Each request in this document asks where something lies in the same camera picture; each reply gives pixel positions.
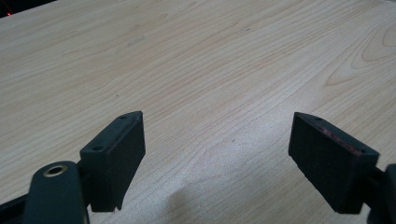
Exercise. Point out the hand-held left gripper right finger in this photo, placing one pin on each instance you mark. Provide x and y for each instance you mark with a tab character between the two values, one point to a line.
330	168

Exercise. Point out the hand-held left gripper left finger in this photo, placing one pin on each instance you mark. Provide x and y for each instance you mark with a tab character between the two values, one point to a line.
115	165

